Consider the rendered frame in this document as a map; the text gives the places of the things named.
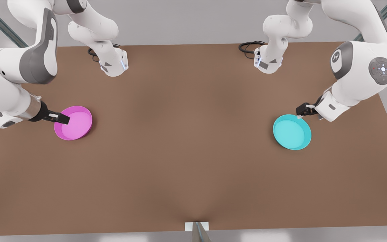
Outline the pink plate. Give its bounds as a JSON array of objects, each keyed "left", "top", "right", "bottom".
[{"left": 54, "top": 106, "right": 93, "bottom": 140}]

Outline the blue plate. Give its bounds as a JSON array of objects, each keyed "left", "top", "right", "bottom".
[{"left": 273, "top": 114, "right": 312, "bottom": 151}]

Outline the black cable loop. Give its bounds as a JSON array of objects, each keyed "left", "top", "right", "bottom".
[
  {"left": 239, "top": 41, "right": 266, "bottom": 60},
  {"left": 88, "top": 43, "right": 121, "bottom": 62}
]

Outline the silver frame post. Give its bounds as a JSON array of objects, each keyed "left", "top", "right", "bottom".
[
  {"left": 0, "top": 1, "right": 29, "bottom": 48},
  {"left": 184, "top": 222, "right": 211, "bottom": 242},
  {"left": 353, "top": 0, "right": 387, "bottom": 42}
]

